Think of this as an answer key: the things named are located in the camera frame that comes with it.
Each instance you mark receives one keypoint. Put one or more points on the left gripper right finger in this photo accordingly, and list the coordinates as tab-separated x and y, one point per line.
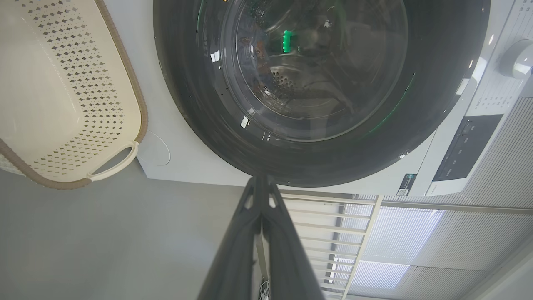
287	266

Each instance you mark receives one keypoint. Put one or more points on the white metal railing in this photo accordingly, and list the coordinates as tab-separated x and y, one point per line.
367	233

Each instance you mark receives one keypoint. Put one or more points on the white round control knob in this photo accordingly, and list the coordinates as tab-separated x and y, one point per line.
520	60

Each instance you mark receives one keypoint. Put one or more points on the white front-load washing machine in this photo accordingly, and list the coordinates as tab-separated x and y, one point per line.
187	166

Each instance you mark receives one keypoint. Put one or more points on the black round glass washer door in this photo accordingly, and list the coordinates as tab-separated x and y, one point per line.
187	62

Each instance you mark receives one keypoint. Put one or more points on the white window blinds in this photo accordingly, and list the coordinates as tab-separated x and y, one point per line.
458	241

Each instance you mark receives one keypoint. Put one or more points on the dark grey control panel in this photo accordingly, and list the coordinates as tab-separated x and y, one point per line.
466	146

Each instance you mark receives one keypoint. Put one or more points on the black label with QR code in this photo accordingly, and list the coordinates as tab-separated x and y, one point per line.
409	182

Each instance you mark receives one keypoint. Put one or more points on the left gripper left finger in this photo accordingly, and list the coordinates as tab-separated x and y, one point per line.
233	266

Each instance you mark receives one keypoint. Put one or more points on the round white filter cover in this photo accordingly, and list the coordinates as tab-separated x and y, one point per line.
156	148

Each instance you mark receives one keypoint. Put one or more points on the cream perforated laundry basket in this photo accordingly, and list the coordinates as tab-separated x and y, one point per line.
41	104

